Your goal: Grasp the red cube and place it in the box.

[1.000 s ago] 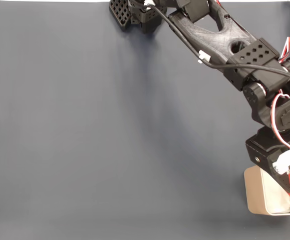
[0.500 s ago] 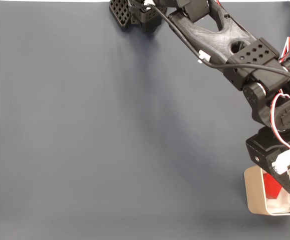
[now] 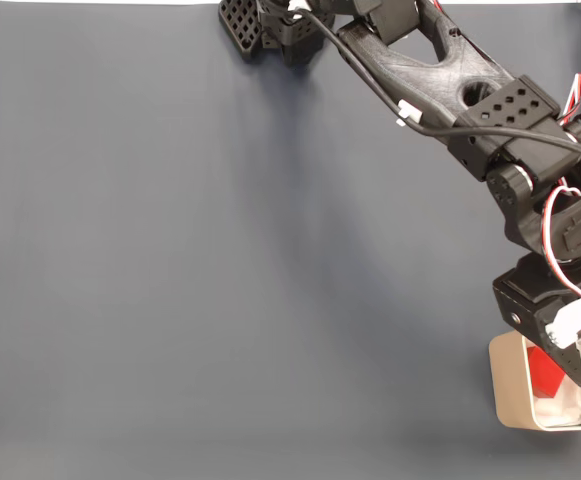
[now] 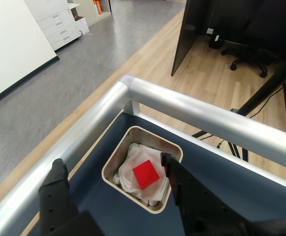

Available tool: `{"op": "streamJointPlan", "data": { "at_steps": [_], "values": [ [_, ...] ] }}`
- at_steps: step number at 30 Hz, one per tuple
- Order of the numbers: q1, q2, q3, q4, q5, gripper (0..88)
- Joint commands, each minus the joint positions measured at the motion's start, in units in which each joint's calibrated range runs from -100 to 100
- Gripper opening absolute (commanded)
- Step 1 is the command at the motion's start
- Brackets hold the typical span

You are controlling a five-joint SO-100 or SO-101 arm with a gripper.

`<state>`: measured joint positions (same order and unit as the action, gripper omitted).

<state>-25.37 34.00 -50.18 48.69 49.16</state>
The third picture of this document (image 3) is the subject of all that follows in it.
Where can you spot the red cube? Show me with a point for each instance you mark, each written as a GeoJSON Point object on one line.
{"type": "Point", "coordinates": [545, 375]}

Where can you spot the beige metal box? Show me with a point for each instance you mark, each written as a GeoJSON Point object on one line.
{"type": "Point", "coordinates": [507, 385]}

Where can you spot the white crumpled tissue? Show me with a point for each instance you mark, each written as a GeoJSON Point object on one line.
{"type": "Point", "coordinates": [560, 412]}

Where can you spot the grey table mat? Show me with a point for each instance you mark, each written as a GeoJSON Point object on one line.
{"type": "Point", "coordinates": [120, 275]}

